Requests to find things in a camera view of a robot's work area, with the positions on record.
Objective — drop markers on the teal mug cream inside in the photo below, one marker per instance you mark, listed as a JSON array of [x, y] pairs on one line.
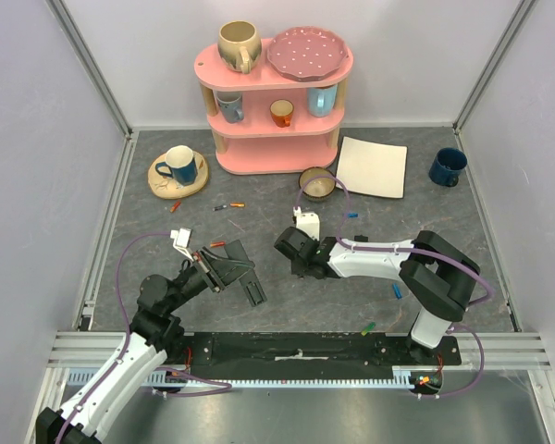
[[179, 165]]

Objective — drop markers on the small orange cup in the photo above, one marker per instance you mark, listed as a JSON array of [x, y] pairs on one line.
[[281, 112]]

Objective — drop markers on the green yellow battery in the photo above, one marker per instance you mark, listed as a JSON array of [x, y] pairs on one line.
[[368, 328]]

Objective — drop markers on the pink three-tier shelf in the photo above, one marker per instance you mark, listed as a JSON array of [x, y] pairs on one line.
[[277, 134]]

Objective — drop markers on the red battery near plate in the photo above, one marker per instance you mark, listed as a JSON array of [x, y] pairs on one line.
[[175, 206]]

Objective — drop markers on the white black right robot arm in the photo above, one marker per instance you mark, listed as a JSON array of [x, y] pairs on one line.
[[438, 275]]

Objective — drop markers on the pink polka dot plate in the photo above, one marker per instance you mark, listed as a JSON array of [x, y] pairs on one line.
[[306, 53]]

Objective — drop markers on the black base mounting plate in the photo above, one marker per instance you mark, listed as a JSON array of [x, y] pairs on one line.
[[208, 348]]

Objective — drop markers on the white square plate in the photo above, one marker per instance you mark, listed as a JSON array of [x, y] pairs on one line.
[[371, 168]]

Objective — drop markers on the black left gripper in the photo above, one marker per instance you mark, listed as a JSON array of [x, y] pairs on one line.
[[219, 271]]

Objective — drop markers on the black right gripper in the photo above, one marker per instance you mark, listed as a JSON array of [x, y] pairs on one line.
[[302, 266]]

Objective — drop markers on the black remote control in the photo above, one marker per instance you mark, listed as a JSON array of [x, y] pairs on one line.
[[248, 280]]

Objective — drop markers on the grey blue mug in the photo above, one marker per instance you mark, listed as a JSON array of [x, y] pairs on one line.
[[230, 105]]

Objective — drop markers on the beige ceramic mug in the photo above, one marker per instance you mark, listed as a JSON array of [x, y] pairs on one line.
[[239, 45]]

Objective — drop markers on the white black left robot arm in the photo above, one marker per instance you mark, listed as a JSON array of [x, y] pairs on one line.
[[151, 335]]

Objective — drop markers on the round beige patterned plate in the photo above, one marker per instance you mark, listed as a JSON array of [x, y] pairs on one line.
[[168, 189]]

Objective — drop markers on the light blue mug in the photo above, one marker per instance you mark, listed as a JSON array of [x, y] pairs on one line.
[[320, 101]]

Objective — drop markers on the brown ceramic bowl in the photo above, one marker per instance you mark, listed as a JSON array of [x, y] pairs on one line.
[[316, 183]]

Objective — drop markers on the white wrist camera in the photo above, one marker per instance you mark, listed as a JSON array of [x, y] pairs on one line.
[[181, 242], [307, 222]]

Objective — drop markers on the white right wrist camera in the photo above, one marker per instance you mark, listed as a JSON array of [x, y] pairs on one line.
[[307, 222]]

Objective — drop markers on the dark blue mug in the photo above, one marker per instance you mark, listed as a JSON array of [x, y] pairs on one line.
[[447, 166]]

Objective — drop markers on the white slotted cable duct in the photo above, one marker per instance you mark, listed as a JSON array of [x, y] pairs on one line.
[[400, 379]]

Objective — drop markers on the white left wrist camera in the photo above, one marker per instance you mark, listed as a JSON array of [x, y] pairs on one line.
[[181, 242]]

